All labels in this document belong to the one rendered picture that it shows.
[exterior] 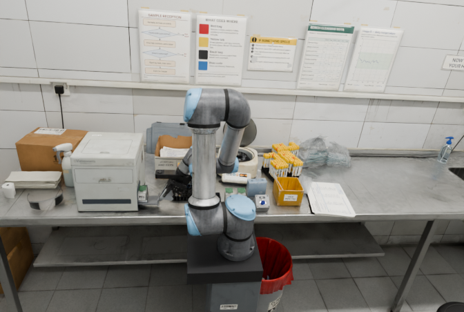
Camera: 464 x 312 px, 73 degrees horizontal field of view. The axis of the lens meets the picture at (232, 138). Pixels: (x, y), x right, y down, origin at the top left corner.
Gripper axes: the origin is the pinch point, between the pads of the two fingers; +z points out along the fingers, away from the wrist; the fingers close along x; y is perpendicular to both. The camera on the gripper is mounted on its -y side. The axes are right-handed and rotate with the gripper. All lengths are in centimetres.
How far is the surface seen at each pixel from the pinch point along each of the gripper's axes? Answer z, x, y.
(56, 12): -39, 59, -90
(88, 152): -6.4, -0.7, -39.5
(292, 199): -34, -1, 59
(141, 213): 8.1, -5.9, -4.6
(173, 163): -7.5, 24.9, 2.1
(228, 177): -18.0, 20.9, 32.3
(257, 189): -26, 6, 43
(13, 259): 107, 31, -48
